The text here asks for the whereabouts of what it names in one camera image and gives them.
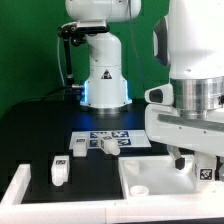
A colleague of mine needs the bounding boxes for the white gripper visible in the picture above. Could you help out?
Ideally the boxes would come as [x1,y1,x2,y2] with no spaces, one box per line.
[145,104,224,180]

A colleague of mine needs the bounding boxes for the white square tabletop part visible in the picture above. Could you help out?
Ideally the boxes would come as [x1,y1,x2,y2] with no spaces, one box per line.
[118,155,224,199]

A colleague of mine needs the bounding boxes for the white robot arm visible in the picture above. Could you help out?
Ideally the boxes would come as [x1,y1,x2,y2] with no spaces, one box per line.
[145,0,224,180]

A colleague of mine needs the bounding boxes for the white U-shaped fence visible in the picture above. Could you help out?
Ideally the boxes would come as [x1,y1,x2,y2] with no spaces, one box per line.
[0,165,224,224]

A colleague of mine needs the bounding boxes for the white tag sheet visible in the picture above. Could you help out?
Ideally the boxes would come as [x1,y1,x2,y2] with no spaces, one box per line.
[69,130,151,149]

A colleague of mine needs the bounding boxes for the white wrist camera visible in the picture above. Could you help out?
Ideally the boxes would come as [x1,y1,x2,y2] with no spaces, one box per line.
[144,83,174,106]

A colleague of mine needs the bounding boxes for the black cable on table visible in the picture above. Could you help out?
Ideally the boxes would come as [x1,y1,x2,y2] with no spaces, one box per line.
[19,85,86,104]

